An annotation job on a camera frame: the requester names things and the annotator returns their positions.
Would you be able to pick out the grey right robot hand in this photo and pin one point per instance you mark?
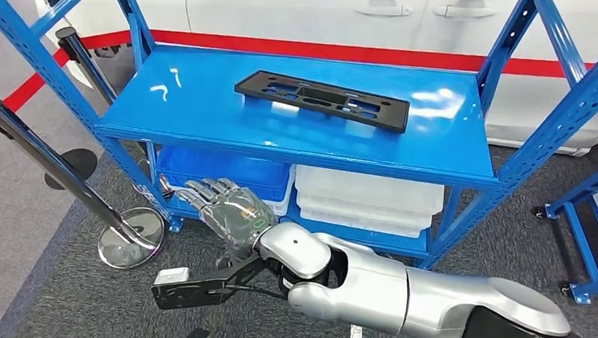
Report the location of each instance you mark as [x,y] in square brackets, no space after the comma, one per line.
[235,218]

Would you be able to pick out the long black plastic part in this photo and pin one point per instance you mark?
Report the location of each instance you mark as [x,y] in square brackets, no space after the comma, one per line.
[321,95]

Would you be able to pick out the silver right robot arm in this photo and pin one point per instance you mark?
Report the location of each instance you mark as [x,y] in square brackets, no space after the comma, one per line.
[375,291]

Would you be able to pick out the blue metal shelf rack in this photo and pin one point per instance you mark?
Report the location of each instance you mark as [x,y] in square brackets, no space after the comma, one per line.
[200,106]

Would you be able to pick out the blue plastic bin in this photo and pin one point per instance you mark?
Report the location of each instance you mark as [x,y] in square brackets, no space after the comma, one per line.
[238,170]

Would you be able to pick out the white ribbed plastic bin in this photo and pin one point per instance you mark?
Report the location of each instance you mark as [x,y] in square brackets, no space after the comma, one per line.
[283,206]

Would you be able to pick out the translucent white plastic bin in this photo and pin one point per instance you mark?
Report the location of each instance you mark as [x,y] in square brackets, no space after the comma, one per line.
[370,190]
[362,220]
[362,233]

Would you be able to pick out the long red barrier belt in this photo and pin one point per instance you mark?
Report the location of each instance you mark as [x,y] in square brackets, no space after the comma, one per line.
[299,49]

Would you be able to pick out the chrome-based stanchion with black top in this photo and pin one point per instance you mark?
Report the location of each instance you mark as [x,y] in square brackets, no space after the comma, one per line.
[85,63]

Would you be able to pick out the white car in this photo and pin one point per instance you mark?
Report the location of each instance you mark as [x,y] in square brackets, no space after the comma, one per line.
[297,11]

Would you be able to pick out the short red barrier belt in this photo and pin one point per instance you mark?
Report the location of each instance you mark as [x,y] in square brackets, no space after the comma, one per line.
[28,89]

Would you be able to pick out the blue wheeled metal rack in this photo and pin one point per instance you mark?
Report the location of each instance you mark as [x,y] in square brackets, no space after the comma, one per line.
[580,246]

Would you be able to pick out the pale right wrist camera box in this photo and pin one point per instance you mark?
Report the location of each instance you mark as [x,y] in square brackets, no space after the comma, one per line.
[171,276]

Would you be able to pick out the black right wrist camera bracket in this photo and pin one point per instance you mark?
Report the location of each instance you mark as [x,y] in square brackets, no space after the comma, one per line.
[193,293]

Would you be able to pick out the black stanchion post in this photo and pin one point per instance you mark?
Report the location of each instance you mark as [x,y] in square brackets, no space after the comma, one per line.
[76,162]

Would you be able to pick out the chrome stanchion post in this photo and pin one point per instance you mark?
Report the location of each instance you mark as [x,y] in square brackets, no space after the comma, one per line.
[51,163]

